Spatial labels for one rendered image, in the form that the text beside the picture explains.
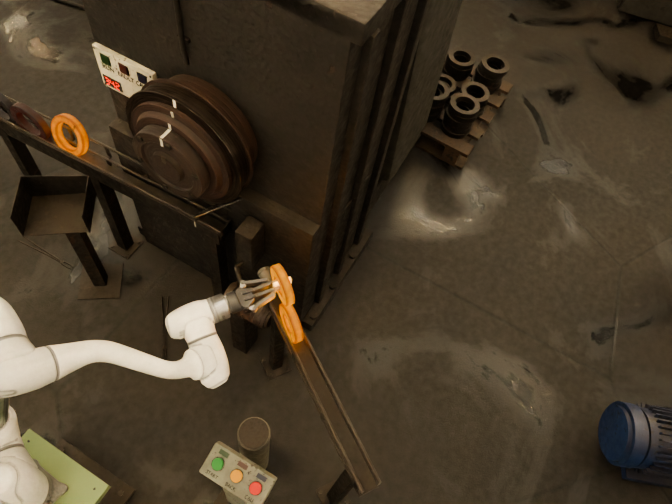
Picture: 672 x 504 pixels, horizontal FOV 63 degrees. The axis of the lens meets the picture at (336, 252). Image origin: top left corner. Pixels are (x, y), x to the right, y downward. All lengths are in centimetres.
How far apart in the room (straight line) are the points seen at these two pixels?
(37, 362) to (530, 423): 219
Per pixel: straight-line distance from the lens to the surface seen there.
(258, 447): 209
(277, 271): 190
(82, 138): 258
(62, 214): 254
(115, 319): 291
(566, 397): 307
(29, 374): 164
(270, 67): 166
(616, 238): 373
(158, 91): 183
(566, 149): 404
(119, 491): 263
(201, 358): 183
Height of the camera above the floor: 257
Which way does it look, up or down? 58 degrees down
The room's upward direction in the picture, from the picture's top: 13 degrees clockwise
